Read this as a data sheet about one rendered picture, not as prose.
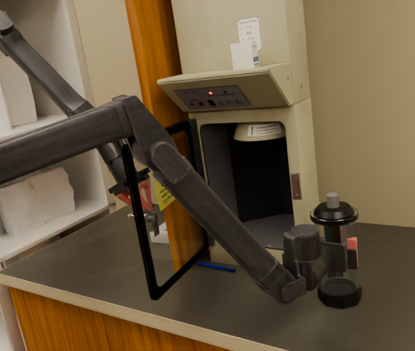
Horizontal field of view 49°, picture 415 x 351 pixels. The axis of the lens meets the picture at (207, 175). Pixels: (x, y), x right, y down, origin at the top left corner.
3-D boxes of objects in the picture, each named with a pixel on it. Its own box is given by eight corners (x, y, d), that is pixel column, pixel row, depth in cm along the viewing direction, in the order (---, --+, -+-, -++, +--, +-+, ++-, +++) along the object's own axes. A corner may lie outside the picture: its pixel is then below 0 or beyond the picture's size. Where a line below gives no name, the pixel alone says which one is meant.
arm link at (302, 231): (260, 285, 95) (282, 303, 87) (253, 235, 92) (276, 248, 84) (306, 268, 100) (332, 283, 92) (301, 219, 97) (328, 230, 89)
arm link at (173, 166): (124, 150, 79) (142, 159, 69) (147, 127, 80) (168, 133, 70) (262, 292, 97) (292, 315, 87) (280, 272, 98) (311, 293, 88)
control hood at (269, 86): (186, 110, 128) (181, 74, 125) (294, 104, 110) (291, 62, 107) (161, 118, 119) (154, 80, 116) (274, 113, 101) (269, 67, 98)
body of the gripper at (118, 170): (125, 188, 122) (111, 164, 122) (151, 173, 116) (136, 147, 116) (110, 196, 117) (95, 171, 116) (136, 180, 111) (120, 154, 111)
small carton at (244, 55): (239, 68, 111) (236, 43, 109) (259, 66, 109) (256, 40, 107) (233, 70, 106) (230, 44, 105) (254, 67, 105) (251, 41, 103)
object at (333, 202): (321, 212, 112) (319, 186, 111) (359, 214, 107) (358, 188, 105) (308, 226, 105) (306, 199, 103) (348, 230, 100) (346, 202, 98)
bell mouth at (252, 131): (251, 127, 140) (249, 110, 139) (306, 126, 130) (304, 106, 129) (221, 141, 126) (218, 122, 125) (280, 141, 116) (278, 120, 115)
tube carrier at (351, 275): (324, 279, 119) (318, 202, 113) (367, 285, 113) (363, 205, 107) (310, 300, 110) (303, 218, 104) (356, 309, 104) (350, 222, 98)
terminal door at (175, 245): (209, 249, 137) (189, 118, 126) (153, 303, 112) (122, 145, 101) (207, 248, 138) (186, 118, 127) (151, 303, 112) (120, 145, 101)
